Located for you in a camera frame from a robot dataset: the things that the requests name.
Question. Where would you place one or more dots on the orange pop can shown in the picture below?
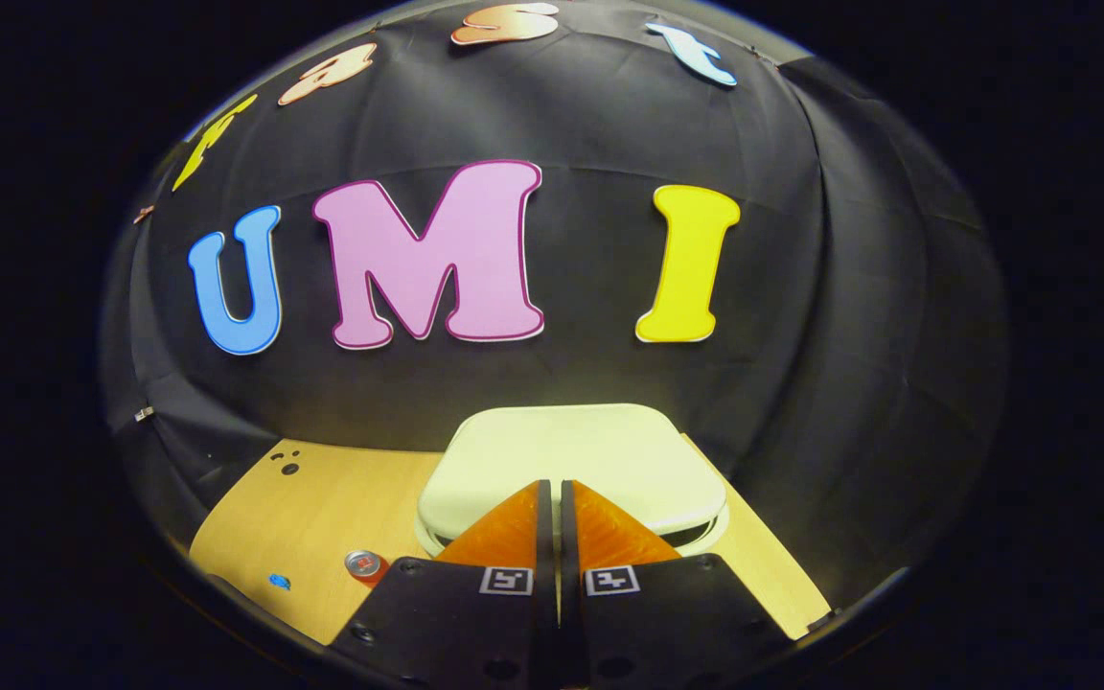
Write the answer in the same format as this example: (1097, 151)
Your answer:
(362, 565)

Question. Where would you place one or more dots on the pale green garbage bin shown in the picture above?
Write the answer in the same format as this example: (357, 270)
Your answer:
(571, 446)

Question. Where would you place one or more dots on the black backdrop cloth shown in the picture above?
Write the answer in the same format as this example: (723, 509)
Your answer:
(590, 125)

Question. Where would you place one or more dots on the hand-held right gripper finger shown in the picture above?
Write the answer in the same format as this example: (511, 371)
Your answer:
(545, 546)
(567, 546)

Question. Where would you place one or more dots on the blue paper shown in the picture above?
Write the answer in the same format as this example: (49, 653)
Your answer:
(280, 582)

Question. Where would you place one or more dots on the red cloth clip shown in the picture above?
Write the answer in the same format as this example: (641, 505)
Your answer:
(143, 213)

